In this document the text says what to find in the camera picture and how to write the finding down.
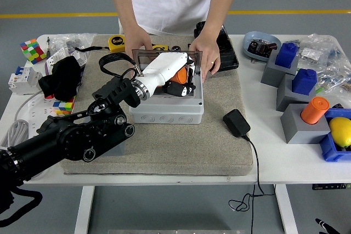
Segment clear bag of metal parts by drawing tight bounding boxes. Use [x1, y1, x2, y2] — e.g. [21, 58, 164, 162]
[48, 32, 97, 54]

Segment blue plastic bin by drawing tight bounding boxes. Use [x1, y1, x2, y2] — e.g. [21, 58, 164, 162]
[319, 107, 351, 162]

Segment smoky transparent box lid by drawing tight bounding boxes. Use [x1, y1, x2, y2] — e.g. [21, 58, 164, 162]
[131, 49, 204, 83]

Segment white printed card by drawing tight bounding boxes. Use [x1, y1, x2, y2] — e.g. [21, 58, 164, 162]
[43, 47, 69, 75]

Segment black power adapter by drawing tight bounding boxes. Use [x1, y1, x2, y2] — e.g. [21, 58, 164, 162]
[222, 109, 251, 138]

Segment grey holder block round hole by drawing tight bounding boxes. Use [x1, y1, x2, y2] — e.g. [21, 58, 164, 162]
[103, 138, 127, 158]

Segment yellow lemon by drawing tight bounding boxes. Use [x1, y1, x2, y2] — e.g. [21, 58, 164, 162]
[328, 117, 351, 148]

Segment clear bags of small parts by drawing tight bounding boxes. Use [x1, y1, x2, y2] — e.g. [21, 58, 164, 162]
[289, 33, 351, 94]

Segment glossy black pouch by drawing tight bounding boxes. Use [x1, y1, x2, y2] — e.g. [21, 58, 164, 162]
[188, 21, 240, 72]

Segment small colourful puzzle cube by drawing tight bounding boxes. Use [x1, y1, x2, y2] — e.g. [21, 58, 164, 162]
[52, 96, 76, 116]

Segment black adapter cord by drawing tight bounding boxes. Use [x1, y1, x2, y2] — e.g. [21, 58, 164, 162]
[229, 134, 276, 234]

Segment blue battery block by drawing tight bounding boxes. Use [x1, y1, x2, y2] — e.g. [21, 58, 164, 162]
[291, 69, 318, 95]
[275, 42, 299, 70]

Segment large colourful puzzle cube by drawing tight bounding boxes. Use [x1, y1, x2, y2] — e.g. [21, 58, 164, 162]
[20, 38, 47, 65]

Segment yellow tape measure black strap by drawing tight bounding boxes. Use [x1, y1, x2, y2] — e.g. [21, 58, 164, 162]
[74, 35, 126, 53]

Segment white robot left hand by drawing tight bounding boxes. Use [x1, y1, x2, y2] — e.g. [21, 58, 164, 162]
[140, 52, 197, 99]

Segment white power cable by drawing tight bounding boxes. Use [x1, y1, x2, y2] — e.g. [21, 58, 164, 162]
[0, 93, 42, 150]

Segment orange cylinder battery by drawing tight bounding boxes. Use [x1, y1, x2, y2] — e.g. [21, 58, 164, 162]
[174, 68, 190, 84]
[301, 96, 330, 125]

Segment grey-brown mat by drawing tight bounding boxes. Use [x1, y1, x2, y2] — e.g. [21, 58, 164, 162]
[59, 34, 254, 176]

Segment white circuit breaker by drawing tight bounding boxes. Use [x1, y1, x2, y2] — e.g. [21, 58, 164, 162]
[7, 66, 43, 95]

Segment light grey junction box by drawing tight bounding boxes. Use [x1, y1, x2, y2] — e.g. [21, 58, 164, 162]
[128, 64, 206, 125]

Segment white table leg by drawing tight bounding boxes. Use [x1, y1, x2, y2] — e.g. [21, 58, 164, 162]
[73, 185, 95, 234]
[275, 184, 298, 234]

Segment dark electronic parts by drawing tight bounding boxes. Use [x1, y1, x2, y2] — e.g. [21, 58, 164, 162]
[247, 38, 278, 57]

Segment black table control panel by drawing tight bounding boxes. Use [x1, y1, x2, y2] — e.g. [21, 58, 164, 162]
[312, 183, 351, 190]

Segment person's right hand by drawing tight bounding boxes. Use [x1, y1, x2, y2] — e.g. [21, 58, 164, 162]
[123, 34, 154, 65]

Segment person's left hand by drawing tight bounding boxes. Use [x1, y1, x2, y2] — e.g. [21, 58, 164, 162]
[189, 36, 222, 83]

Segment black cloth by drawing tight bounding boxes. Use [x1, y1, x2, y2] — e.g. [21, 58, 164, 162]
[37, 55, 83, 101]

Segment blue-grey bowl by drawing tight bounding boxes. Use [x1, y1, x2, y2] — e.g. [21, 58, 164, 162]
[243, 31, 282, 64]

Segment black-white robot right hand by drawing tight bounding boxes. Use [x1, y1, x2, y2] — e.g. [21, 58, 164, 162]
[315, 218, 343, 234]

